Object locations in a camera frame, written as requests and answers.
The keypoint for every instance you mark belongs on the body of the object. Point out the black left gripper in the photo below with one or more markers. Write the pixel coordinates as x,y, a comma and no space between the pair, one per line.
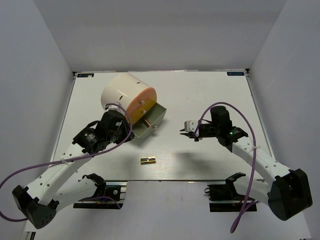
128,135

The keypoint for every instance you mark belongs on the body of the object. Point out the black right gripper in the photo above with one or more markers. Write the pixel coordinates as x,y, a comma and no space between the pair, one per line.
189,135

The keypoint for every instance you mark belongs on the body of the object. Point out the yellow drawer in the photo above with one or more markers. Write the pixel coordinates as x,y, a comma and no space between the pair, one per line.
136,110

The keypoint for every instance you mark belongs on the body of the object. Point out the grey bottom drawer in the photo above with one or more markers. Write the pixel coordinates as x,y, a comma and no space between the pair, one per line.
149,121

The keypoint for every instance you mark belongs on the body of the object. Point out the cream cylindrical drawer organizer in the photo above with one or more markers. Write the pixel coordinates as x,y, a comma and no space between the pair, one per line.
122,89

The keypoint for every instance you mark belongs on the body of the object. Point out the black gold lipstick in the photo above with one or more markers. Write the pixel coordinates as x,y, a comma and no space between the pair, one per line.
148,160

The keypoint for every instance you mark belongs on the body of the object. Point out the orange top drawer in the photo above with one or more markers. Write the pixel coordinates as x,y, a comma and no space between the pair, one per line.
147,93

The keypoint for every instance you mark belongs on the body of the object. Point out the rose gold lipstick tube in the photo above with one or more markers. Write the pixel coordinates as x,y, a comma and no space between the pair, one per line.
147,123

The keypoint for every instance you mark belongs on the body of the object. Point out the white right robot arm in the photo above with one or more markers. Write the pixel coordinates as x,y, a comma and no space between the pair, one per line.
284,190

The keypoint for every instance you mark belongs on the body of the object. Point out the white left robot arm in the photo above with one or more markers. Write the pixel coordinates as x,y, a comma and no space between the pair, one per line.
44,197

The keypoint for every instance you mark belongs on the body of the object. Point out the left blue table sticker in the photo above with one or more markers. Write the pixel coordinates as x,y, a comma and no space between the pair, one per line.
85,75

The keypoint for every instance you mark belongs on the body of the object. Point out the blue table sticker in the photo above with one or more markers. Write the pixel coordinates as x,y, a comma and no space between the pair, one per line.
85,75
235,73

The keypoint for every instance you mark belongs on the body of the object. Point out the right blue table sticker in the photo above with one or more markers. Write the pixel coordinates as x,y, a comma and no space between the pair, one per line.
235,73

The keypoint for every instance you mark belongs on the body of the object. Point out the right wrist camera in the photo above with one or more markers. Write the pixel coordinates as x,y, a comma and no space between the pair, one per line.
191,127

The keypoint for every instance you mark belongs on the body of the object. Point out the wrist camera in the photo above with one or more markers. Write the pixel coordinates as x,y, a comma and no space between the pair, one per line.
116,107
191,127

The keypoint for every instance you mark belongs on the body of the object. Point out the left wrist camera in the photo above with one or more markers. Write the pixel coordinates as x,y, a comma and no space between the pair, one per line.
116,107

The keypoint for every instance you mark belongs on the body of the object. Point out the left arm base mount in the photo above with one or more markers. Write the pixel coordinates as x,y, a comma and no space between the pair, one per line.
109,195

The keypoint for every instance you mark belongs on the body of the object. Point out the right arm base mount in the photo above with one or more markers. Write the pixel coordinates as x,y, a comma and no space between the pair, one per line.
222,195

